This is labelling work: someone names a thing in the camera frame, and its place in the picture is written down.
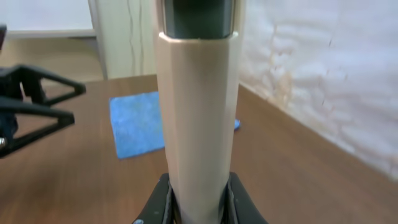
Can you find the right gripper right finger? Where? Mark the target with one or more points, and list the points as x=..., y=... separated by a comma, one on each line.
x=244, y=202

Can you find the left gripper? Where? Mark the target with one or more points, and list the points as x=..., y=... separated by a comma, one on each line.
x=8, y=87

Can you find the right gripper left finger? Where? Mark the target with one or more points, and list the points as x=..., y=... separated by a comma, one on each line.
x=157, y=202

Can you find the blue cloth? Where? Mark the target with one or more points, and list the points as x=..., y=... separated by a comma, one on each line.
x=136, y=124

